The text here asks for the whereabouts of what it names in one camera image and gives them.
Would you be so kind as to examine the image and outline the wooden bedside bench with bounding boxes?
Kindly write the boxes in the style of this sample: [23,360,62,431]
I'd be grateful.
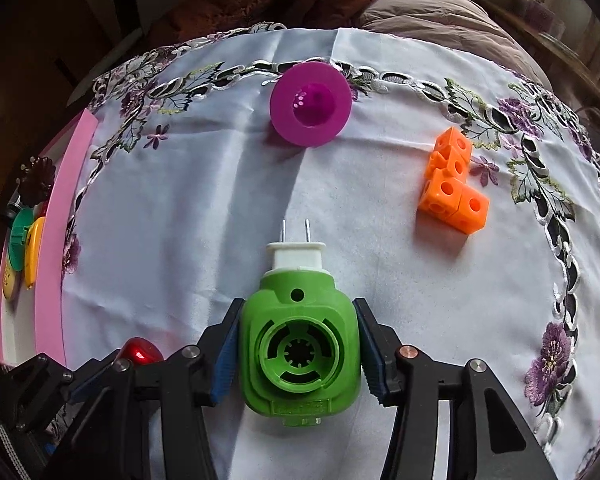
[480,0,600,126]

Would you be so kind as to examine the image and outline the pink shallow cardboard box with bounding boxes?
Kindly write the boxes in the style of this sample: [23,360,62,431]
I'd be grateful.
[0,109,100,368]

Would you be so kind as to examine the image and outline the green plastic clip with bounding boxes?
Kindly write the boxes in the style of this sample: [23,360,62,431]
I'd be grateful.
[7,208,36,273]

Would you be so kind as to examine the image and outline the dark flower-shaped ornament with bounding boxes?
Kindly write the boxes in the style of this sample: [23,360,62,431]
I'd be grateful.
[17,156,56,208]

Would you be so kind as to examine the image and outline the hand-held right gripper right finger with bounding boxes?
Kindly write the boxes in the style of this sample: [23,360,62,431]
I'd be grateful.
[352,297,553,480]

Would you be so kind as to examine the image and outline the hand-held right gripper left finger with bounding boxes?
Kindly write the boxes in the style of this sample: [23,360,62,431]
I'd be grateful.
[42,297,246,480]

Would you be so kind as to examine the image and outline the purple storage box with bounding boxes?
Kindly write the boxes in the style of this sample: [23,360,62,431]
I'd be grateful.
[517,0,563,31]

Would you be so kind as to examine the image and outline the yellow plastic disc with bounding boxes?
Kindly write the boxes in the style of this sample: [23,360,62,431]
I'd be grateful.
[24,216,47,288]

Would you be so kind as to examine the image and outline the wooden wardrobe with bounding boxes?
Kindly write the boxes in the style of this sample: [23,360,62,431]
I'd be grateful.
[0,0,146,161]

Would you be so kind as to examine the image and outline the black roller with grey cap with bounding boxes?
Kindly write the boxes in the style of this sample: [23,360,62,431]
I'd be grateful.
[2,185,25,218]

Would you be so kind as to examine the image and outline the purple plastic cup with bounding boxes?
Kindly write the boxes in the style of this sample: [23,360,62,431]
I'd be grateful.
[269,61,353,147]

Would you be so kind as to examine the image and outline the green plug-in device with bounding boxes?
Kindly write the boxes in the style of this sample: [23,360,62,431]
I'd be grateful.
[237,218,363,428]

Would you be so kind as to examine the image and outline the white embroidered floral tablecloth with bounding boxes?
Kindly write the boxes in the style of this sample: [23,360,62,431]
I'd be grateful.
[60,22,600,480]

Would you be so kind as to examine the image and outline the shiny red ball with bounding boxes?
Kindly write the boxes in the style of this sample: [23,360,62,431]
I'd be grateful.
[116,337,165,365]

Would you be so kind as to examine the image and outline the orange cube blocks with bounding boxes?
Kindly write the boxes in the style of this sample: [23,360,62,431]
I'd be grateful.
[417,127,490,235]

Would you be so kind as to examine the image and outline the rust brown quilt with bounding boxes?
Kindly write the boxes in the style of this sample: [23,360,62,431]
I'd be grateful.
[145,0,386,48]

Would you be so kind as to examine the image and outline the pale pink duvet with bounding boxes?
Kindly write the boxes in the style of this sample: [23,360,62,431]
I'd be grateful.
[357,0,553,91]

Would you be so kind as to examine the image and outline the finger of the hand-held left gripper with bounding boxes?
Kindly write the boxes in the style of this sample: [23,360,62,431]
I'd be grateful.
[71,351,126,405]

